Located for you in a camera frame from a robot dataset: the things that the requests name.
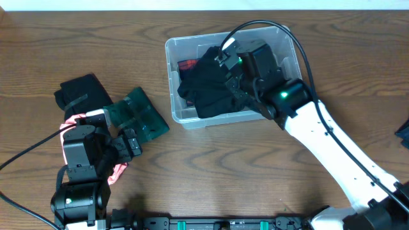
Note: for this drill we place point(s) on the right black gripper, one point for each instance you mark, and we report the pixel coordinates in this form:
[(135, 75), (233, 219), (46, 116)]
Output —
[(236, 83)]

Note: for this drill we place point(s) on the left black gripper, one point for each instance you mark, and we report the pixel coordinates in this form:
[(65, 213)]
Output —
[(128, 144)]

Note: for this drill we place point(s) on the dark green garment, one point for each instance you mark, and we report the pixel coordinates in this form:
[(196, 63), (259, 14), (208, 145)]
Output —
[(136, 112)]

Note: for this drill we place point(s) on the black garment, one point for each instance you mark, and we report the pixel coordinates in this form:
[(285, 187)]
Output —
[(205, 87), (81, 95)]

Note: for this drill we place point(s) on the clear plastic storage bin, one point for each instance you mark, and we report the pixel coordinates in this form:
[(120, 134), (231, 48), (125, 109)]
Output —
[(194, 47)]

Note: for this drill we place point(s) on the pink patterned garment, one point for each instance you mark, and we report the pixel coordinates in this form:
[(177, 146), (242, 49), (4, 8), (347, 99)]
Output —
[(118, 168)]

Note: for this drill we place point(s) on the red plaid shirt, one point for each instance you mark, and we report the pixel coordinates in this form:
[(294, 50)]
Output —
[(185, 67)]

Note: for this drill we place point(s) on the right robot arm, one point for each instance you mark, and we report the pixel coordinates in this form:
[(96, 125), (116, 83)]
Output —
[(377, 199)]

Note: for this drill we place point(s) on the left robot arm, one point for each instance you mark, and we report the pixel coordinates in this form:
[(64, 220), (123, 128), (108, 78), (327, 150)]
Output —
[(91, 154)]

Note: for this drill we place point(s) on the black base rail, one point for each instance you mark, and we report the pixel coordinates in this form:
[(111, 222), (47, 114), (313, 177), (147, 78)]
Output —
[(124, 219)]

